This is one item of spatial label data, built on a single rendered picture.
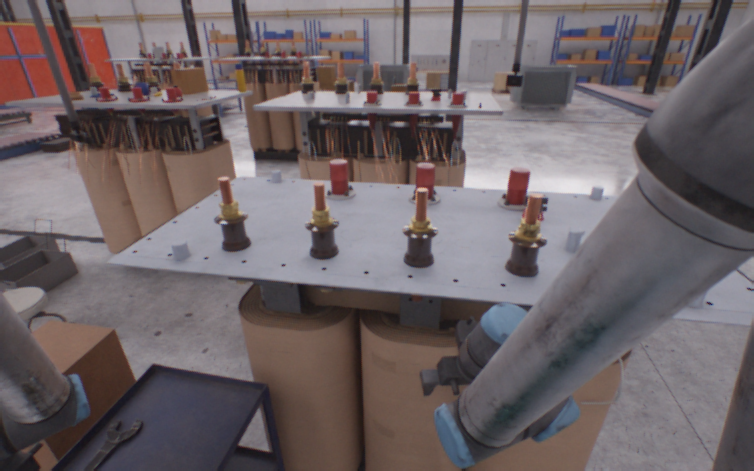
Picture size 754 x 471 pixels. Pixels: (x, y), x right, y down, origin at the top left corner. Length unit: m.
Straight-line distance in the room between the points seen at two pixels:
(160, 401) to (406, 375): 0.80
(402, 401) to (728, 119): 1.25
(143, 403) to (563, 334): 1.34
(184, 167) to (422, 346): 2.54
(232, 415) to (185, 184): 2.30
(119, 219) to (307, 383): 2.88
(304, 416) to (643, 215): 1.41
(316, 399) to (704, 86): 1.39
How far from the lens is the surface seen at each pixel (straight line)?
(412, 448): 1.59
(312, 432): 1.64
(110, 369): 1.86
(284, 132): 7.00
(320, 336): 1.29
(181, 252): 1.18
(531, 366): 0.43
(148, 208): 3.68
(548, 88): 13.38
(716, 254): 0.31
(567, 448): 1.56
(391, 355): 1.25
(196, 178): 3.31
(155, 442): 1.40
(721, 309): 1.15
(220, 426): 1.35
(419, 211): 0.97
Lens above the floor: 1.90
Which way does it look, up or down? 27 degrees down
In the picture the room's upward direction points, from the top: straight up
